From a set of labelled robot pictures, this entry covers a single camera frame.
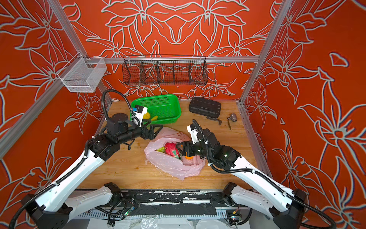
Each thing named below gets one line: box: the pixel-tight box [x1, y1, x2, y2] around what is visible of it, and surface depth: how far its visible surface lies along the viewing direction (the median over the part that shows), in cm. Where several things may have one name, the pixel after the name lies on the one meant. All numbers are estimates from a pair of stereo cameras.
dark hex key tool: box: [205, 116, 223, 126], surface depth 108 cm
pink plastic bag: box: [143, 127, 206, 181], surface depth 79 cm
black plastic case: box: [188, 97, 222, 119], surface depth 109 cm
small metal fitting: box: [227, 113, 238, 123], surface depth 108 cm
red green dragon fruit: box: [156, 142, 182, 160], surface depth 85 cm
